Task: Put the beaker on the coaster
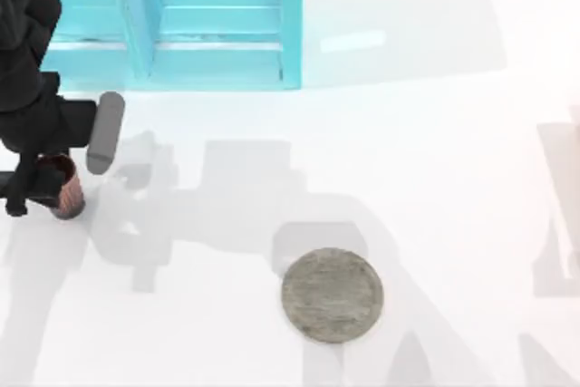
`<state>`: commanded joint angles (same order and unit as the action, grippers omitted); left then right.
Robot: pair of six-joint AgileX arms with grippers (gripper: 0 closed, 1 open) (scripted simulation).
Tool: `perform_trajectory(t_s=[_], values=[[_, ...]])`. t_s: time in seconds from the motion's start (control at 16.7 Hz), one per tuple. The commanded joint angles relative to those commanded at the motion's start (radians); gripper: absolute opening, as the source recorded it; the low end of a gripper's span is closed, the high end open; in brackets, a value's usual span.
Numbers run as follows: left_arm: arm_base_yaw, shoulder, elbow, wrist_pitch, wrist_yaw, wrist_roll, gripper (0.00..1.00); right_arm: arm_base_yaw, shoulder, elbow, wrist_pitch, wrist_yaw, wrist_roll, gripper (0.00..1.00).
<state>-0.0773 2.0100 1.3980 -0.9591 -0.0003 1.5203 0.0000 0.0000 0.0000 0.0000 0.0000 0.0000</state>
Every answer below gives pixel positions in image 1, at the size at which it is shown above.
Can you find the brown ribbed cup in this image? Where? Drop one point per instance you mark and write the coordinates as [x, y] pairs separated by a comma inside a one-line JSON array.
[[69, 196]]

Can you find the grey round coaster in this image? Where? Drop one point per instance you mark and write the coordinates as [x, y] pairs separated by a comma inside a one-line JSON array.
[[332, 295]]

